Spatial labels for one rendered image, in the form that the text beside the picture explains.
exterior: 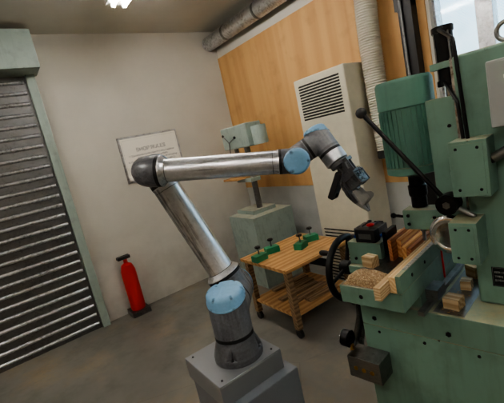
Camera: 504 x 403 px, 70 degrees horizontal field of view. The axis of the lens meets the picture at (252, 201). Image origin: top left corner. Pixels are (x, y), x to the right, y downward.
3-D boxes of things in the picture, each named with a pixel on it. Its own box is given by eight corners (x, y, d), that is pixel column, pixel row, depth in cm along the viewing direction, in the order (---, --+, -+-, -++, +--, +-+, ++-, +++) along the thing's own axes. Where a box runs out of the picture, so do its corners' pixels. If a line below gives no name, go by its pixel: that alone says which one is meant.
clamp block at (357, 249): (368, 249, 151) (365, 229, 150) (400, 252, 141) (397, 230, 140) (350, 264, 141) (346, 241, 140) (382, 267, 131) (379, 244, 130)
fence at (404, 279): (461, 228, 145) (459, 214, 144) (466, 228, 143) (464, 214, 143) (397, 293, 105) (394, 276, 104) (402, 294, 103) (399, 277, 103)
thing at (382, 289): (450, 226, 148) (450, 217, 148) (456, 226, 147) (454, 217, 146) (374, 300, 104) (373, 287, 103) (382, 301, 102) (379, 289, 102)
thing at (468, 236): (462, 251, 109) (458, 213, 107) (489, 253, 104) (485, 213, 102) (452, 264, 102) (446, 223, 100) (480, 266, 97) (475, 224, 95)
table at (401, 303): (393, 238, 167) (391, 225, 166) (467, 241, 145) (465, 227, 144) (318, 297, 126) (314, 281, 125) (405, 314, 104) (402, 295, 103)
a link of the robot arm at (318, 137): (302, 139, 146) (323, 124, 145) (320, 164, 144) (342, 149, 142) (299, 133, 137) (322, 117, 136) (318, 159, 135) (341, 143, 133)
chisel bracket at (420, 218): (413, 226, 132) (410, 205, 131) (454, 228, 122) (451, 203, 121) (404, 233, 128) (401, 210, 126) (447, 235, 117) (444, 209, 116)
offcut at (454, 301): (443, 308, 110) (442, 297, 110) (450, 301, 113) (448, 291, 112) (459, 312, 107) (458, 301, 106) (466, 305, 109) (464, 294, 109)
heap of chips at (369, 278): (355, 273, 125) (354, 262, 124) (395, 277, 115) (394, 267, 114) (342, 284, 119) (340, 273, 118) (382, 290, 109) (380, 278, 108)
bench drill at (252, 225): (274, 262, 415) (244, 125, 388) (313, 272, 364) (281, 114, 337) (240, 278, 389) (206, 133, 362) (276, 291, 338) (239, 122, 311)
